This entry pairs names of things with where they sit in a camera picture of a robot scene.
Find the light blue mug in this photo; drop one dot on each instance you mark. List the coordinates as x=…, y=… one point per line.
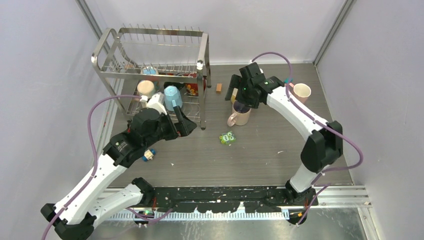
x=172, y=98

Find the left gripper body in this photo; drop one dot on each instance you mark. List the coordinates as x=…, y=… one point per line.
x=166, y=130

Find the pale pink marbled mug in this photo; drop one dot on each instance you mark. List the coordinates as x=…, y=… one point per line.
x=240, y=114

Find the pink faceted mug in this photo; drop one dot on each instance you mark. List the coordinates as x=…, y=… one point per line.
x=300, y=91

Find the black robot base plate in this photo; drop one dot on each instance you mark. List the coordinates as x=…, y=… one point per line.
x=226, y=199

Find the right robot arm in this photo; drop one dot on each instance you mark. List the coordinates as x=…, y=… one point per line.
x=323, y=141

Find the steel two-tier dish rack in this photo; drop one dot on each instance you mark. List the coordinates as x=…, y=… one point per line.
x=161, y=55

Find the yellow cup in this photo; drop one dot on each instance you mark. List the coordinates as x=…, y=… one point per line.
x=233, y=95

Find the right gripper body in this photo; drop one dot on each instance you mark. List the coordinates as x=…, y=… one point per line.
x=244, y=96

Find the green owl toy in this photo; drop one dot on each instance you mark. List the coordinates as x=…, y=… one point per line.
x=227, y=138

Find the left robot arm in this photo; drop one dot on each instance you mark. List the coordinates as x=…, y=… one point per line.
x=76, y=216

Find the beige patterned mug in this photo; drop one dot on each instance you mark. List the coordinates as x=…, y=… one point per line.
x=145, y=89

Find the colourful brick toy car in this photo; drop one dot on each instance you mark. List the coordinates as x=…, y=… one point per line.
x=148, y=155

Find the small teal block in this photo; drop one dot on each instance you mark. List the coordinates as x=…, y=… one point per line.
x=288, y=80

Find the small wooden block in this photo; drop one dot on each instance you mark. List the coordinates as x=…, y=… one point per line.
x=218, y=89

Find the blue patterned mug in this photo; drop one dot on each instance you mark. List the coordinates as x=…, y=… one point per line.
x=149, y=70

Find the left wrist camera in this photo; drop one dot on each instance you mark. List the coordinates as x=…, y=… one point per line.
x=155, y=102

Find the black cup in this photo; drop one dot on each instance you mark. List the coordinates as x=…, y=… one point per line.
x=178, y=85

